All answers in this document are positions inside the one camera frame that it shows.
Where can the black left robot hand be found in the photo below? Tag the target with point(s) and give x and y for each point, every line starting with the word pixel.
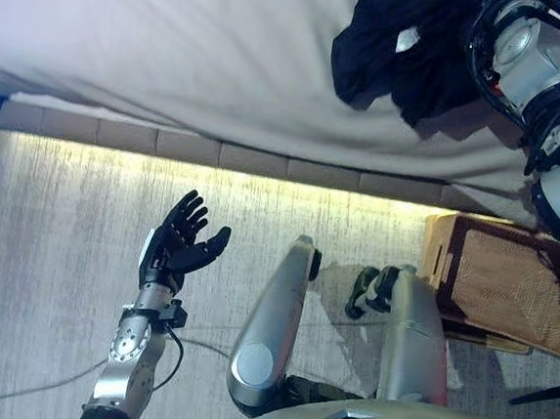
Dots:
pixel 176 253

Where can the black garment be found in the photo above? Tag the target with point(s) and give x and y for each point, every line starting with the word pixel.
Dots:
pixel 395 72

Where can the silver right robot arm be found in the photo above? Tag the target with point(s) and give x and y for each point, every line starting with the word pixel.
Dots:
pixel 536 59

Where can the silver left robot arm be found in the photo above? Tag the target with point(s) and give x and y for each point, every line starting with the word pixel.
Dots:
pixel 125 350

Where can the bed with beige cover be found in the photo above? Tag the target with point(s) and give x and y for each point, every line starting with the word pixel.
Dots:
pixel 173 57

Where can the woven wicker laundry basket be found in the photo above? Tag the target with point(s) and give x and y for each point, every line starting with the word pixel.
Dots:
pixel 502 278

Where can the grey striped floor rug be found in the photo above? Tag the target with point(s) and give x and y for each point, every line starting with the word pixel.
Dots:
pixel 57 239

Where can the silver left robot leg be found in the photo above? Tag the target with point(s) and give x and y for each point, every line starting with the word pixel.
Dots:
pixel 271 328

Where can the silver robot leg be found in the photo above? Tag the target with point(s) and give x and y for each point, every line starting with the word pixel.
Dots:
pixel 409 335
pixel 271 328

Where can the silver right robot leg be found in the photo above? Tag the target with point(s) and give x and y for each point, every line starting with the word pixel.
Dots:
pixel 409 335

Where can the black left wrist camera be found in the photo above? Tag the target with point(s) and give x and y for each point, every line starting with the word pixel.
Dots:
pixel 172 316

